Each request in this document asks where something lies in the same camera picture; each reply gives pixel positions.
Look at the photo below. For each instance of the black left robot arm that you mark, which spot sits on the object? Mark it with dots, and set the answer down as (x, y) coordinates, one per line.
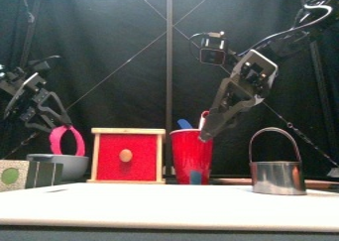
(38, 66)

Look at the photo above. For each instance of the gray bowl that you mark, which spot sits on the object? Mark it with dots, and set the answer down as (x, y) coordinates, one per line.
(73, 165)

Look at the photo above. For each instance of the wooden drawer case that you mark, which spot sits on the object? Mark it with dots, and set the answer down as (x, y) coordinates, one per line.
(129, 131)

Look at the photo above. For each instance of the red drawer with wooden knob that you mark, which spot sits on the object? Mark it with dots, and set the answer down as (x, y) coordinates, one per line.
(110, 159)

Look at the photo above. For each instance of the white and red utensil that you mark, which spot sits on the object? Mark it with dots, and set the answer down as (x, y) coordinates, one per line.
(203, 119)

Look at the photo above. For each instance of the blue utensil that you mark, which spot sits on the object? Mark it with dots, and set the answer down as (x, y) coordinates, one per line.
(185, 124)

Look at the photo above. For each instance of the red plastic cup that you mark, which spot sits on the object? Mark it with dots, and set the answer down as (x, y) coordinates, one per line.
(190, 155)

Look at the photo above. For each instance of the patterned box with green circle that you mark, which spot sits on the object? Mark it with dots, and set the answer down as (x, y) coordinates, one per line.
(18, 175)

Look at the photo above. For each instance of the brown wooden board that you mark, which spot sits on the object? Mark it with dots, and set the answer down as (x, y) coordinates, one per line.
(234, 181)

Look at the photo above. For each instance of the white cutting board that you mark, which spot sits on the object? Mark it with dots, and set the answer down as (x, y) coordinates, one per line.
(154, 205)

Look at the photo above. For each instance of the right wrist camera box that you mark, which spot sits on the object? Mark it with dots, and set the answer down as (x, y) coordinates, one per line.
(214, 55)

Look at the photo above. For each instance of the vertical black frame pole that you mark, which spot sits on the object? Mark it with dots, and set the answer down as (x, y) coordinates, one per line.
(169, 53)

